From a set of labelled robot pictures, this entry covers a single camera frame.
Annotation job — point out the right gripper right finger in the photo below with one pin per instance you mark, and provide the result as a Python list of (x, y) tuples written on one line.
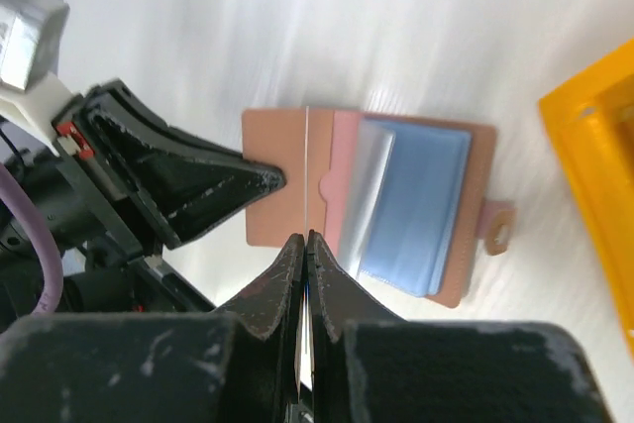
[(370, 365)]

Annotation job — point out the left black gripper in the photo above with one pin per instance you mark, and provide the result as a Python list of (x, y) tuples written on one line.
[(183, 186)]

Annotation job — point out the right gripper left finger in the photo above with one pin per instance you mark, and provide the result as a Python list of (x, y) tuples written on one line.
[(227, 365)]

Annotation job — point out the gold credit card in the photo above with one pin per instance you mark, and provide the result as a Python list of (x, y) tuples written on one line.
[(305, 353)]

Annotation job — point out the tan leather card holder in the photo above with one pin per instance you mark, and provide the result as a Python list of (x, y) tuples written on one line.
[(401, 199)]

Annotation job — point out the yellow plastic bin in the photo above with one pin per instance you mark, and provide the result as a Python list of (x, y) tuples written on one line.
[(589, 121)]

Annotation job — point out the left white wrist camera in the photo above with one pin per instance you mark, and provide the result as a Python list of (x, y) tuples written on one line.
[(31, 94)]

